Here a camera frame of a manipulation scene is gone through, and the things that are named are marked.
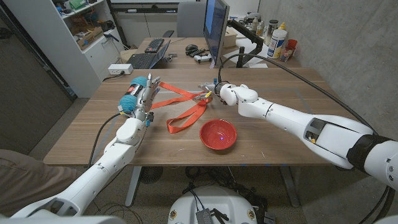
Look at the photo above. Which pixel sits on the grey finned electronics box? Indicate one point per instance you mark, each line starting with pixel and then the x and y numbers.
pixel 204 216

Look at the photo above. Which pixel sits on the tan cardboard box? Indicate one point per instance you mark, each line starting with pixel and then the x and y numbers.
pixel 230 39

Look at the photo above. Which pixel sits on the round black fan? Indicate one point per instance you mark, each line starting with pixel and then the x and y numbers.
pixel 150 174

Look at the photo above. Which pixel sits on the teal yarn skein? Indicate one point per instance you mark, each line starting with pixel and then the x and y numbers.
pixel 127 103

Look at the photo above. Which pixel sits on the open brown cardboard box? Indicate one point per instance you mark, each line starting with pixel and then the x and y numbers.
pixel 88 39

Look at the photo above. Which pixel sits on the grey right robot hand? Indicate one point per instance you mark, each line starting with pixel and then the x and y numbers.
pixel 211 88

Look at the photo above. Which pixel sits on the grey office chair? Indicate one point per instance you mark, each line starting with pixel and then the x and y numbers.
pixel 189 18

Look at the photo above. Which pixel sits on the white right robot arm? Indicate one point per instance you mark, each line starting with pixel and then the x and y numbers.
pixel 295 119

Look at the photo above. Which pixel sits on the white game controller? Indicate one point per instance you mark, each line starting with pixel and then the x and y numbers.
pixel 202 58

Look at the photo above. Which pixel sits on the person leg brown trousers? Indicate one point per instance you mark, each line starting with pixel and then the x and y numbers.
pixel 25 177

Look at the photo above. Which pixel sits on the black remote control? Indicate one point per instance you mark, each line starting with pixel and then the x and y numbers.
pixel 197 52

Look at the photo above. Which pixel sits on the red bowl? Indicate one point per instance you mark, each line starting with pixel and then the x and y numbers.
pixel 217 135

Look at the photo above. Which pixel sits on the white wipes canister yellow cap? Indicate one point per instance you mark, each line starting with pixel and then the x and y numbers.
pixel 276 43

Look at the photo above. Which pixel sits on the dark open laptop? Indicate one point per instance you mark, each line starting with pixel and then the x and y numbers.
pixel 141 60

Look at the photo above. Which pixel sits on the white power strip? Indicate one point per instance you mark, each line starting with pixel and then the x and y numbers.
pixel 119 69

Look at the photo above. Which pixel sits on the black computer monitor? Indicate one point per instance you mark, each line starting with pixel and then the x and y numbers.
pixel 214 28

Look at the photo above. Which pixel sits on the wooden office desk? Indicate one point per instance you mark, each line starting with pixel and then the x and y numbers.
pixel 180 60

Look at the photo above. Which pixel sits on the black keyboard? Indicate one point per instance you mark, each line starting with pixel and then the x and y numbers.
pixel 154 45

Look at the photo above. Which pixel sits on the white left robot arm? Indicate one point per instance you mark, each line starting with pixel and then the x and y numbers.
pixel 93 177

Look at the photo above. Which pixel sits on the black computer mouse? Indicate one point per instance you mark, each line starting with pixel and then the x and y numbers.
pixel 191 47

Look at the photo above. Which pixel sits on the white shelf cabinet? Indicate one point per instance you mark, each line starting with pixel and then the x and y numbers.
pixel 77 68

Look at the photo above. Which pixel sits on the white table leg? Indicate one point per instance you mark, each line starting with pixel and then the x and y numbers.
pixel 133 186
pixel 289 186

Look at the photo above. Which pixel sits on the white paper sheets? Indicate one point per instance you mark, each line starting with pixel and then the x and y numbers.
pixel 231 56

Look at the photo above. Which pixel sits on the orange ribbon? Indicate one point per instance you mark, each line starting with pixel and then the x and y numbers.
pixel 200 109

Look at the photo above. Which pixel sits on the dark jar with lid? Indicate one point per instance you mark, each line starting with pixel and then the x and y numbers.
pixel 271 29

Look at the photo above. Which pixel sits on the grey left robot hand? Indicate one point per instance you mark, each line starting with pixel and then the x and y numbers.
pixel 144 102

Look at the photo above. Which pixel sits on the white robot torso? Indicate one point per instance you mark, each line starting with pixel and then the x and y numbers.
pixel 224 202

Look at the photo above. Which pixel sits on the red cup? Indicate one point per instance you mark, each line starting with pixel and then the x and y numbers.
pixel 292 43

